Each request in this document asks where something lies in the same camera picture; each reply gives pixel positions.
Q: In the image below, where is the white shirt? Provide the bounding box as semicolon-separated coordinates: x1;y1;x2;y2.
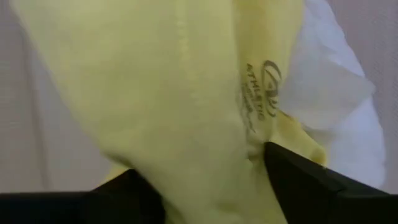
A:
275;0;387;190

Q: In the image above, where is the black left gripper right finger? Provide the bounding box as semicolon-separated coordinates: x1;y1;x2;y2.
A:
264;141;398;224

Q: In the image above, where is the yellow t-shirt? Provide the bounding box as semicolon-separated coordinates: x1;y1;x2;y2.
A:
11;0;328;224

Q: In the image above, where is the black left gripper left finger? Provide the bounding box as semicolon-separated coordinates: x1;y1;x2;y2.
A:
0;169;166;224

